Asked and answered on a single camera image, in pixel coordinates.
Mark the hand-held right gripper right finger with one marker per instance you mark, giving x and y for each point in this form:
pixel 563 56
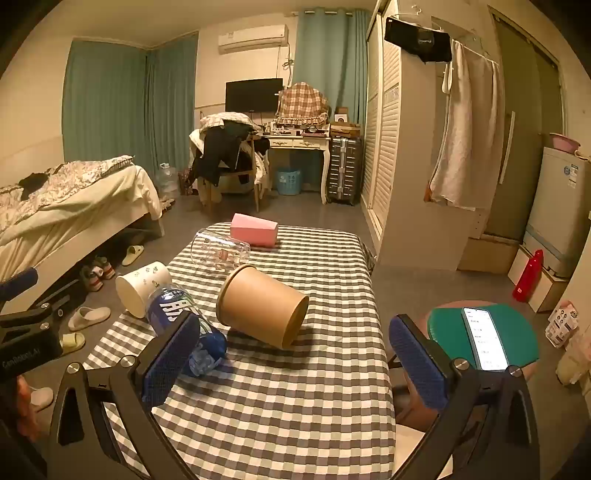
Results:
pixel 418 364

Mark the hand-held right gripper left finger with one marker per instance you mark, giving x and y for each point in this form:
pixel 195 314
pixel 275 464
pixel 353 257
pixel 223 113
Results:
pixel 168 364

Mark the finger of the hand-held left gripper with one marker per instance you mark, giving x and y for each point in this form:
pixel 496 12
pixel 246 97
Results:
pixel 27 318
pixel 18 282

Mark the brown paper cup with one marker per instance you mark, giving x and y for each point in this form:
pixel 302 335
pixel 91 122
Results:
pixel 263 307

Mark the white floral cup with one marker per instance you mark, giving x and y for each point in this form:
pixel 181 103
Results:
pixel 138 288

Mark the clear glass cup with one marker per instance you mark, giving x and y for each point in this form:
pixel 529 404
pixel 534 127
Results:
pixel 219 251

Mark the person's left hand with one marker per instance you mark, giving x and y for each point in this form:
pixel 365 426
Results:
pixel 27 406

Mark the green round stool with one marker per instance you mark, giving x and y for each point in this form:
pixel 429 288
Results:
pixel 443 327

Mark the white slipper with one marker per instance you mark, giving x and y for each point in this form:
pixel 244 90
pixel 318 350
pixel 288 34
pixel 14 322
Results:
pixel 88 318
pixel 40 398

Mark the yellow slipper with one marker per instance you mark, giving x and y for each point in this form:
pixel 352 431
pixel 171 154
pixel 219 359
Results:
pixel 73 342

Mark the blue water bottle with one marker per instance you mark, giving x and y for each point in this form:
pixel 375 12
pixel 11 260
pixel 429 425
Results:
pixel 167 308

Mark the smartphone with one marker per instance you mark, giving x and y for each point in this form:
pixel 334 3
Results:
pixel 485 339

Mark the sneaker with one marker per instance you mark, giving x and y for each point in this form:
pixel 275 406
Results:
pixel 105 267
pixel 92 279

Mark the bed with floral bedding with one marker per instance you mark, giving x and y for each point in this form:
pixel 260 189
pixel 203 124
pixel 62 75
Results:
pixel 69 207

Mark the black cloth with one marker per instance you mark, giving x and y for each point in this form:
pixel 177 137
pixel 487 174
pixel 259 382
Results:
pixel 34 182

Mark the beige slipper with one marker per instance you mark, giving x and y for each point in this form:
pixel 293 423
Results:
pixel 133 254

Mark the checkered tablecloth table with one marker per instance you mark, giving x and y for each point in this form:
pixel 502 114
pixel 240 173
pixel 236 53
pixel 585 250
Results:
pixel 286 397

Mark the cardboard box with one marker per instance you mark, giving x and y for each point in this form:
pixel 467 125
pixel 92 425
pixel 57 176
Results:
pixel 485 256

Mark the red bottle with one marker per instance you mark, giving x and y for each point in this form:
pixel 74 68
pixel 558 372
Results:
pixel 528 277

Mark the printed white package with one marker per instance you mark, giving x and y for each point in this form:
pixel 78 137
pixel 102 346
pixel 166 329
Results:
pixel 563 323

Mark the white bag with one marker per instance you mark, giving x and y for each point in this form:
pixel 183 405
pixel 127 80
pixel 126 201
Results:
pixel 575 364

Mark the pink box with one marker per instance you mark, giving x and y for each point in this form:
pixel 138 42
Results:
pixel 254 229

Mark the clear water jug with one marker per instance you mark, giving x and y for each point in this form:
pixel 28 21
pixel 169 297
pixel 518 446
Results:
pixel 167 181

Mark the wooden chair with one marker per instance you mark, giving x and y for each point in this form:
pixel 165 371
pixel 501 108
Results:
pixel 247 177

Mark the wide teal curtain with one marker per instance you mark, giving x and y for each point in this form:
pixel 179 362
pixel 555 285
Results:
pixel 106 97

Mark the dark suitcase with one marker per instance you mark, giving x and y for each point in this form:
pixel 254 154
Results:
pixel 344 170

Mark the blue plastic basket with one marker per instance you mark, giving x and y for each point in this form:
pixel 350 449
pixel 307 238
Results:
pixel 288 181

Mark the pile of clothes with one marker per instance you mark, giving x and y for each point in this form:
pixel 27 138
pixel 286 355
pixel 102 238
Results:
pixel 221 147

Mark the white louvered wardrobe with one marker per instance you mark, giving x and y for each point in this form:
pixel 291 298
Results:
pixel 385 138

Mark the hanging white towel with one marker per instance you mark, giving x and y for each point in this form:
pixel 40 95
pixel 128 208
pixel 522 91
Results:
pixel 461 129

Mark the white desk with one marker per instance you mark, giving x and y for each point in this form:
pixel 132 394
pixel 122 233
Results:
pixel 300 144

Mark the small white box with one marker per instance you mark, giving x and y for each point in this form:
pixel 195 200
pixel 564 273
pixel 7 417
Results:
pixel 341 116

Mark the pink basin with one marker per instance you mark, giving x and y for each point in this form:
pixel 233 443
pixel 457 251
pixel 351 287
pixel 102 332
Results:
pixel 563 142

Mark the frosted glass door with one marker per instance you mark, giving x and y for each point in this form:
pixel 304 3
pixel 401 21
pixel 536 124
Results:
pixel 521 115

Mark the black television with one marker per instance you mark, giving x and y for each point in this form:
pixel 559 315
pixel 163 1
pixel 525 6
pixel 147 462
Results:
pixel 254 94

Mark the plaid cloth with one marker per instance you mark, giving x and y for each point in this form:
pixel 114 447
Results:
pixel 302 104

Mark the narrow teal curtain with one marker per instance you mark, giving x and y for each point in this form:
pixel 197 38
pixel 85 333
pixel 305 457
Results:
pixel 332 60

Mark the hanging black garment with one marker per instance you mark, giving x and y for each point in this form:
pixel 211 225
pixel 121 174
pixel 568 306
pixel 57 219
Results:
pixel 418 41

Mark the white air conditioner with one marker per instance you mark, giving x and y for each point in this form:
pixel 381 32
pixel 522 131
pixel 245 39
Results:
pixel 253 37

